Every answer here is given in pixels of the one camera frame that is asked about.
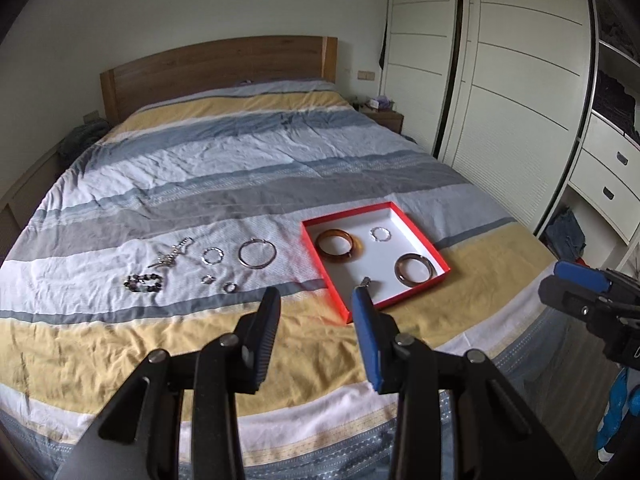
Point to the large silver hoop bangle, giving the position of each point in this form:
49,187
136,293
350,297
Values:
240,255

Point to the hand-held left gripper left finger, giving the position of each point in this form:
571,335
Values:
265,332

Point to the wall socket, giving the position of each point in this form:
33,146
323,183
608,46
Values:
91,117
366,76

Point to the brown translucent bangle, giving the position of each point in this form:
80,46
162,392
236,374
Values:
397,270

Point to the wooden nightstand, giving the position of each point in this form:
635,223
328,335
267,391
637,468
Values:
387,121

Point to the red jewelry box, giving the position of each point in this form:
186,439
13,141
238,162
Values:
395,250

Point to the blue jeans pile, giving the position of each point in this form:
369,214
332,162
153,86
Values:
565,235

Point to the purple nightstand item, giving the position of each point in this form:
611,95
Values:
381,104

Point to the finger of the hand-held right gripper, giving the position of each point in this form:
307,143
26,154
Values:
580,275
565,294

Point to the amber bangle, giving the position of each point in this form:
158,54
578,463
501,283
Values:
322,252

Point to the wooden headboard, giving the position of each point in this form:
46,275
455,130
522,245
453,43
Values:
200,70

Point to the grey clothes pile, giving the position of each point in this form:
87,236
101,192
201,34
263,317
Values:
82,140

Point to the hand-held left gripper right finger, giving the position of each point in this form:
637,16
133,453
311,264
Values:
365,332

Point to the dark folded clothes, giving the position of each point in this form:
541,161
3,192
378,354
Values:
617,100

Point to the small silver pendant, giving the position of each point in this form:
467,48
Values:
366,282

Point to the white drawer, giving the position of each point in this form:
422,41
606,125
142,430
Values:
607,145
595,185

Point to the narrow white wardrobe door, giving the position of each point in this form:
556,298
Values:
420,50

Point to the striped duvet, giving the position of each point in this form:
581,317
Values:
210,170

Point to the wide white wardrobe door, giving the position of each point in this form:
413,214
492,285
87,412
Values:
520,85

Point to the wooden side cabinet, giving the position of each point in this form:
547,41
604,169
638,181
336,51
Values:
30,190

